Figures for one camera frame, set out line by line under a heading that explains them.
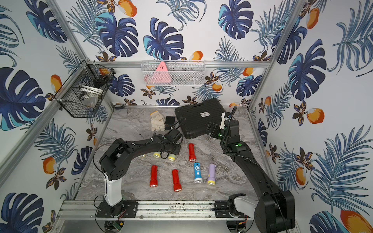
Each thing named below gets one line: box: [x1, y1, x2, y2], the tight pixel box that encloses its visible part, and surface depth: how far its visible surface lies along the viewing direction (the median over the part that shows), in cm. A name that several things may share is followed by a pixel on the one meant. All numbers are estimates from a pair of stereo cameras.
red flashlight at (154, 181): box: [149, 165, 159, 188], surface depth 85 cm
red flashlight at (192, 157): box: [188, 143, 197, 163], surface depth 94 cm
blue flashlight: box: [193, 162, 203, 184], surface depth 87 cm
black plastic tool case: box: [174, 99, 226, 139], surface depth 111 cm
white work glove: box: [149, 110, 165, 133], surface depth 112 cm
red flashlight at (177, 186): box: [171, 169, 182, 193], surface depth 83 cm
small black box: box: [164, 116, 176, 131], surface depth 109 cm
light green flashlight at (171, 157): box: [167, 153, 176, 162], surface depth 92 cm
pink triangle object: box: [152, 61, 172, 84], surface depth 92 cm
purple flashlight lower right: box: [207, 163, 217, 186], surface depth 85 cm
